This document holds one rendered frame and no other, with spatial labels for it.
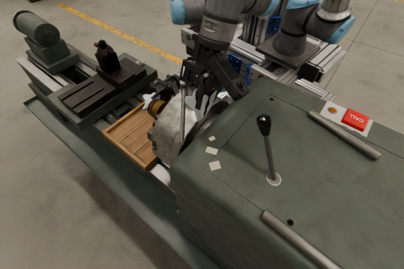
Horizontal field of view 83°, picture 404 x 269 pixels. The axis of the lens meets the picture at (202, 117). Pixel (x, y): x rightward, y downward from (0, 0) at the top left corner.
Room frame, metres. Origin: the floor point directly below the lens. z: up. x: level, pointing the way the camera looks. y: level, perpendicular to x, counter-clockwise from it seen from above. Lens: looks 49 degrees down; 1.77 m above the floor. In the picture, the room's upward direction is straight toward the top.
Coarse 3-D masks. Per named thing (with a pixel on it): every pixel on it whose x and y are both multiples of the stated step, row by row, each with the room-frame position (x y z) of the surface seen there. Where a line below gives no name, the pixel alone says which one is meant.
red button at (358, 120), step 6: (348, 114) 0.45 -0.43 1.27; (354, 114) 0.45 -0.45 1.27; (360, 114) 0.45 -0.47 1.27; (342, 120) 0.43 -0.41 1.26; (348, 120) 0.42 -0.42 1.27; (354, 120) 0.42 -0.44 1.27; (360, 120) 0.42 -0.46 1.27; (366, 120) 0.42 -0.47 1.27; (354, 126) 0.40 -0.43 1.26; (360, 126) 0.40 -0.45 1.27
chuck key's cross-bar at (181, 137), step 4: (184, 68) 0.60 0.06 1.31; (184, 88) 0.51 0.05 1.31; (184, 92) 0.50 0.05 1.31; (184, 96) 0.48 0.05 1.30; (184, 100) 0.46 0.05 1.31; (184, 104) 0.44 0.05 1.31; (184, 108) 0.42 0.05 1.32; (184, 112) 0.41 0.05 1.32; (180, 116) 0.39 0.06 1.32; (184, 116) 0.39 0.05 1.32; (180, 120) 0.37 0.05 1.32; (184, 120) 0.37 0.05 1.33; (180, 124) 0.36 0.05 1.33; (184, 124) 0.36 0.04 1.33; (180, 128) 0.34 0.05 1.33; (184, 128) 0.34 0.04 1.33; (180, 132) 0.33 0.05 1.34; (184, 132) 0.33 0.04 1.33; (180, 136) 0.31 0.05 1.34; (184, 136) 0.32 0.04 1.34; (180, 140) 0.30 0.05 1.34; (184, 140) 0.30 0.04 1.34; (180, 144) 0.29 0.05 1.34
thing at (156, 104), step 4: (152, 100) 0.66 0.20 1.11; (156, 100) 0.66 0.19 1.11; (160, 100) 0.66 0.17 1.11; (148, 104) 0.64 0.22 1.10; (152, 104) 0.64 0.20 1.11; (156, 104) 0.63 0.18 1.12; (160, 104) 0.63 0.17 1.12; (164, 104) 0.63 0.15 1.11; (148, 108) 0.63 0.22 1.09; (152, 108) 0.62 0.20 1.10; (156, 108) 0.61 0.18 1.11; (160, 108) 0.61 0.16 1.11; (148, 112) 0.63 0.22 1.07; (152, 112) 0.61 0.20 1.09; (156, 112) 0.60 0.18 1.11; (160, 112) 0.60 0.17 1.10; (152, 116) 0.61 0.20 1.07
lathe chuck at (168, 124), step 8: (192, 88) 0.60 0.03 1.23; (176, 96) 0.55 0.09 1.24; (168, 104) 0.52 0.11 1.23; (176, 104) 0.52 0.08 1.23; (168, 112) 0.49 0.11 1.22; (176, 112) 0.49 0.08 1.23; (160, 120) 0.48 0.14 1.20; (168, 120) 0.47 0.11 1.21; (176, 120) 0.46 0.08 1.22; (160, 128) 0.46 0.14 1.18; (168, 128) 0.45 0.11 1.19; (176, 128) 0.44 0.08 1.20; (152, 136) 0.45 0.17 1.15; (160, 136) 0.44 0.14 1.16; (168, 136) 0.43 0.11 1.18; (160, 144) 0.43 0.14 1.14; (168, 144) 0.41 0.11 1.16; (160, 152) 0.42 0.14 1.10; (168, 152) 0.40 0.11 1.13; (168, 160) 0.39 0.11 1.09
